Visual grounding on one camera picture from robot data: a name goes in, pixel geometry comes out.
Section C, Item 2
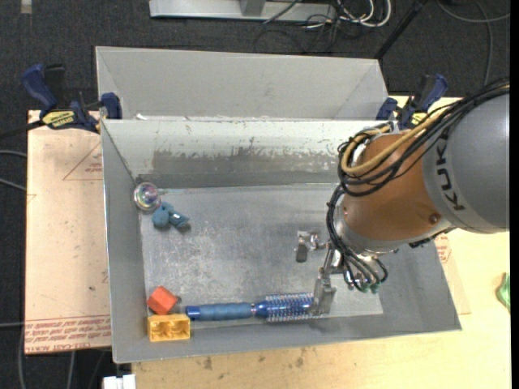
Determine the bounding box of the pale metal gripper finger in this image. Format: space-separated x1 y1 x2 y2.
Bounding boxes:
296 230 328 263
311 280 338 316

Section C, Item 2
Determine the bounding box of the grey metal bin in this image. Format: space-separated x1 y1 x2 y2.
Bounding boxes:
95 45 462 365

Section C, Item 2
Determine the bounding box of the blue hairbrush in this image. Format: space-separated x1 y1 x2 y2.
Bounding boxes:
185 292 321 324

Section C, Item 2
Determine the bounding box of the blue crumpled cloth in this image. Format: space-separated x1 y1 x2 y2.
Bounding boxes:
151 201 191 231

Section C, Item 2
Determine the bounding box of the orange-red block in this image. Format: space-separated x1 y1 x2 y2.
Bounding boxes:
146 285 179 316

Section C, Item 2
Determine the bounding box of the yellow toy brick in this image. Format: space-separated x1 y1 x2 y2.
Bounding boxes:
147 313 192 343

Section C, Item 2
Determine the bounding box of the clear glass ball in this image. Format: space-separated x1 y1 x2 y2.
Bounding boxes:
133 181 162 212

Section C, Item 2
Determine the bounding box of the pale green soft thing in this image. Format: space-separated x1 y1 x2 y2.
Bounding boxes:
495 272 511 314

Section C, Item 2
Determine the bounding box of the brown cardboard board, red print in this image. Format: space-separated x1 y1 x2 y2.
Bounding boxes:
24 109 472 357

